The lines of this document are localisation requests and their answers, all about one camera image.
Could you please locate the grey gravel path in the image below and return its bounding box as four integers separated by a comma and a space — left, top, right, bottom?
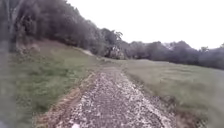
34, 63, 201, 128

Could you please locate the wood of trees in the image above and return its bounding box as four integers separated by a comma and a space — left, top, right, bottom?
0, 0, 224, 71

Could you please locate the grass verge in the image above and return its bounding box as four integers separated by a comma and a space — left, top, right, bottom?
0, 39, 104, 128

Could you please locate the grass meadow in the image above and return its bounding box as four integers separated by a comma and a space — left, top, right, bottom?
114, 58, 224, 128

